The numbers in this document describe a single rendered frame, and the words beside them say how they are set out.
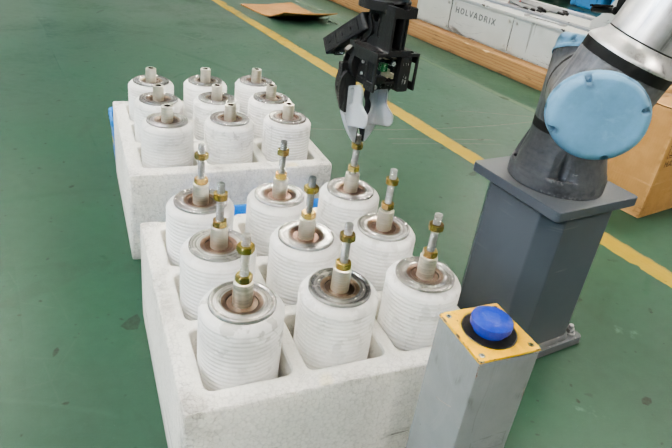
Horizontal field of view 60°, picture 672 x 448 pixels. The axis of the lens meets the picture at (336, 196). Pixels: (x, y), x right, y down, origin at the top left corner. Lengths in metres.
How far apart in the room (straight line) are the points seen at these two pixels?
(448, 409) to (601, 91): 0.40
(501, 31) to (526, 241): 2.17
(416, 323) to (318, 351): 0.13
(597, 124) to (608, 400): 0.49
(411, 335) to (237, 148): 0.55
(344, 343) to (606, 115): 0.41
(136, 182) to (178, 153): 0.09
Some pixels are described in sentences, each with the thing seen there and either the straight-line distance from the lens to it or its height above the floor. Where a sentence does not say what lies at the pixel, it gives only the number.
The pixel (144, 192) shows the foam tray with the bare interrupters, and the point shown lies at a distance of 1.11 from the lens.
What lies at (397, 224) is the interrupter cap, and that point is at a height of 0.25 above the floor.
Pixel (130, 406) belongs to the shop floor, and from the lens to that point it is 0.91.
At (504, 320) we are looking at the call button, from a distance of 0.58.
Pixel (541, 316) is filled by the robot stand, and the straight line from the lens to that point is 1.05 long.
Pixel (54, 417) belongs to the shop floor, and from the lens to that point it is 0.92.
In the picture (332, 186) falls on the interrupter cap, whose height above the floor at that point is 0.25.
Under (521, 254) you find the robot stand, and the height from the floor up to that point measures 0.20.
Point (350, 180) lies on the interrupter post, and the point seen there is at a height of 0.27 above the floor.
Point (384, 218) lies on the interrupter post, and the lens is 0.82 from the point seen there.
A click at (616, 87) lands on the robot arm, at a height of 0.51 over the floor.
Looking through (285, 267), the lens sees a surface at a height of 0.23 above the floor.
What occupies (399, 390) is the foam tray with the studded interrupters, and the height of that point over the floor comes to 0.14.
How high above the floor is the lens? 0.66
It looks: 27 degrees down
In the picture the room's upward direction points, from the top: 8 degrees clockwise
